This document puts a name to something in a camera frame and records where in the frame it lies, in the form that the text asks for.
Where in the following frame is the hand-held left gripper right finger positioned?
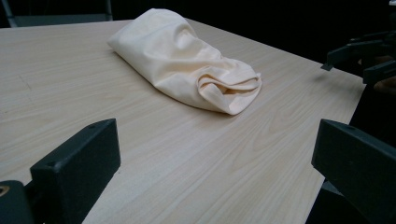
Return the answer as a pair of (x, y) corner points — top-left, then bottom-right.
(311, 119), (396, 224)

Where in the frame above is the cream t-shirt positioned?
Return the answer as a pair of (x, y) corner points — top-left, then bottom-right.
(106, 7), (263, 117)

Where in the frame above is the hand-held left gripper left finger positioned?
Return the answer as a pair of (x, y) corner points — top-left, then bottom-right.
(30, 118), (121, 224)

